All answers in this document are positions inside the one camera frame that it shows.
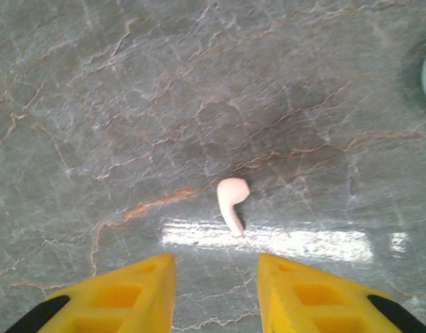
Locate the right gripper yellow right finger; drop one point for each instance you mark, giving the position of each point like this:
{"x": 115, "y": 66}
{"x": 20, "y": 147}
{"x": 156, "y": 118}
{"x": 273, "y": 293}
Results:
{"x": 320, "y": 305}

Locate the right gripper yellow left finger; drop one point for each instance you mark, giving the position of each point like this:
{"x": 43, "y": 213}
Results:
{"x": 112, "y": 305}

